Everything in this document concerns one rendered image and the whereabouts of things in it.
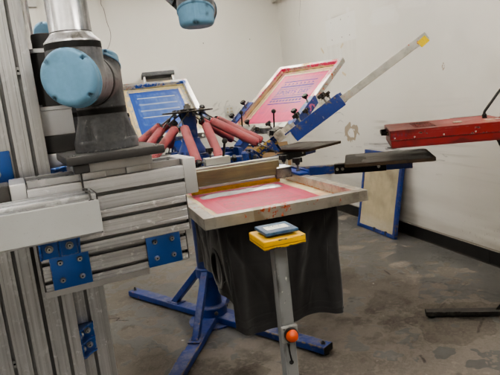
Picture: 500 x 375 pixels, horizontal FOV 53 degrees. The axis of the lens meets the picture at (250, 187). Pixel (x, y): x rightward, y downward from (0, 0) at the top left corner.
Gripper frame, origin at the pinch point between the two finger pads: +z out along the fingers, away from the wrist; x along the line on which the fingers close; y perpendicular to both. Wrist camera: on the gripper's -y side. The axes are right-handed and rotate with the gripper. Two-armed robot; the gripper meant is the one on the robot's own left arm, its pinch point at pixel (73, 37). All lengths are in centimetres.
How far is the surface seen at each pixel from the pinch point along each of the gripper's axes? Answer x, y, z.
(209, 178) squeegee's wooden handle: 60, 58, -12
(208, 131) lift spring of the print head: 56, 42, 53
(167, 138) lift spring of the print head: 34, 46, 51
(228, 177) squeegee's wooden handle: 68, 57, -9
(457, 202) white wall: 240, 95, 146
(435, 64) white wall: 221, -7, 163
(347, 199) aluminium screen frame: 109, 57, -58
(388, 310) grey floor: 165, 146, 59
